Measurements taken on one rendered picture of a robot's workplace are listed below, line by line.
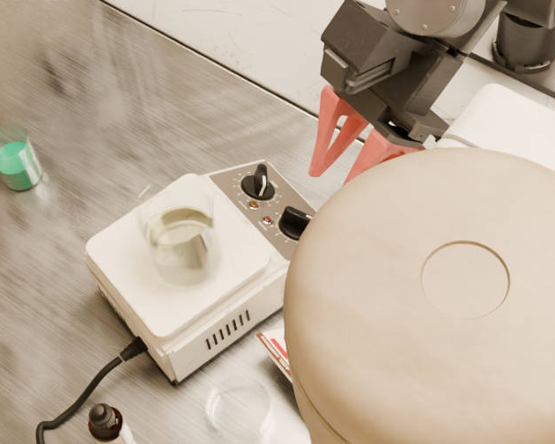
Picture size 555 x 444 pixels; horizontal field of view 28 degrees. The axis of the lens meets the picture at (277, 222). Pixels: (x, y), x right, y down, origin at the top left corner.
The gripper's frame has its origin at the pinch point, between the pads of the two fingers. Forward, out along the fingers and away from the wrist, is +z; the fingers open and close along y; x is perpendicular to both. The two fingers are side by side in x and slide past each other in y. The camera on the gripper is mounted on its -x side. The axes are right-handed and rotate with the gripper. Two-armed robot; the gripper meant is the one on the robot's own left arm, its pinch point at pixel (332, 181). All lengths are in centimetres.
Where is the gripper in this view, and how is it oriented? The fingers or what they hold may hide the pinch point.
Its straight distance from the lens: 90.4
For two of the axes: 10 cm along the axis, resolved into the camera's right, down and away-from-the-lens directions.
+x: 5.7, 0.4, 8.2
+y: 6.2, 6.4, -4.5
